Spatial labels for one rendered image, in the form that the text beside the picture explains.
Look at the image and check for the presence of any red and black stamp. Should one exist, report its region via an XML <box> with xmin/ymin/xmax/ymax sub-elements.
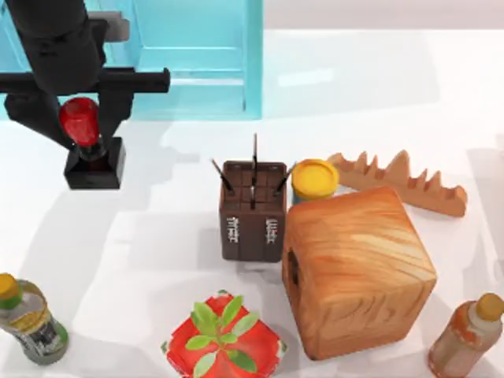
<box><xmin>58</xmin><ymin>97</ymin><xmax>128</xmax><ymax>191</ymax></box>

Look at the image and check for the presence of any pale grey rounded box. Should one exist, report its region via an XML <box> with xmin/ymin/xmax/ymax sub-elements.
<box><xmin>87</xmin><ymin>10</ymin><xmax>132</xmax><ymax>45</ymax></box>

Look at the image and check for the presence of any light blue rack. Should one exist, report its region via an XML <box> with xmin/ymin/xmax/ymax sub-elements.
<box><xmin>0</xmin><ymin>0</ymin><xmax>263</xmax><ymax>121</ymax></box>

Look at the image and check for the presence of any dark pen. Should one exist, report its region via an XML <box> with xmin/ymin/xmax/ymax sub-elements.
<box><xmin>250</xmin><ymin>132</ymin><xmax>260</xmax><ymax>210</ymax></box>
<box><xmin>272</xmin><ymin>161</ymin><xmax>297</xmax><ymax>195</ymax></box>
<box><xmin>211</xmin><ymin>157</ymin><xmax>237</xmax><ymax>197</ymax></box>

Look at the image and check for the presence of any brown pen holder box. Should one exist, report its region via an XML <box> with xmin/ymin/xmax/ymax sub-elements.
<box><xmin>218</xmin><ymin>160</ymin><xmax>289</xmax><ymax>263</ymax></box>

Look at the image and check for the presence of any yellow lidded can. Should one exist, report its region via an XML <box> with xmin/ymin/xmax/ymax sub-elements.
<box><xmin>290</xmin><ymin>157</ymin><xmax>341</xmax><ymax>206</ymax></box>

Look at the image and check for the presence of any green bottle with yellow cap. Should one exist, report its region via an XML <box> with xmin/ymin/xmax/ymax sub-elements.
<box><xmin>0</xmin><ymin>272</ymin><xmax>70</xmax><ymax>365</ymax></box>

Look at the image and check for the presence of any red pot with green plant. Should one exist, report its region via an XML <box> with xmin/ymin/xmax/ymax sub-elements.
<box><xmin>160</xmin><ymin>288</ymin><xmax>291</xmax><ymax>378</ymax></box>

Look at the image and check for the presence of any large wooden box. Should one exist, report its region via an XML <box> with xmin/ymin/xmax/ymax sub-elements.
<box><xmin>280</xmin><ymin>185</ymin><xmax>439</xmax><ymax>361</ymax></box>

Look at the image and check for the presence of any jagged wooden rack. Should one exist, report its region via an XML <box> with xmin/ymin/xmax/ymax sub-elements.
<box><xmin>326</xmin><ymin>149</ymin><xmax>469</xmax><ymax>218</ymax></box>

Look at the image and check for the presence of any orange bottle with yellow cap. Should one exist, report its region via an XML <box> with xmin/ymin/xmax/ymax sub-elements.
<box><xmin>428</xmin><ymin>291</ymin><xmax>504</xmax><ymax>378</ymax></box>

